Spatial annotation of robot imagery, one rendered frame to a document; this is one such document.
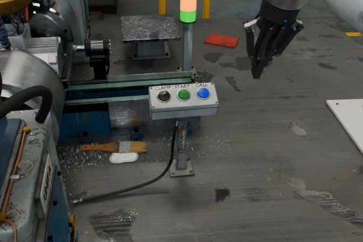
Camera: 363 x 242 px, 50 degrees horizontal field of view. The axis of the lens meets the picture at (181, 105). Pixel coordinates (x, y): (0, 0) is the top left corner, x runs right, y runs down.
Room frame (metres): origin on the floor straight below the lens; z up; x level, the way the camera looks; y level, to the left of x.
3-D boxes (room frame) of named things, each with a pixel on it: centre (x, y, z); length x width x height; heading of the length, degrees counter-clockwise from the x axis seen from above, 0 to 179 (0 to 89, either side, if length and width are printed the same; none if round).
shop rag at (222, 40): (1.74, -0.19, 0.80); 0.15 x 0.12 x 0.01; 72
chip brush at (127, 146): (0.93, 0.20, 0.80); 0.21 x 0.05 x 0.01; 94
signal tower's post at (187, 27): (1.41, -0.02, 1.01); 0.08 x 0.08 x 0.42; 10
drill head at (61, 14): (1.31, 0.51, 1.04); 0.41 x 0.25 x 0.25; 10
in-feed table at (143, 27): (1.62, 0.15, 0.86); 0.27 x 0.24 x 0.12; 10
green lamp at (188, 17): (1.41, -0.02, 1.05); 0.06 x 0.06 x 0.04
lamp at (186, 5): (1.41, -0.02, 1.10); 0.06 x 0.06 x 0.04
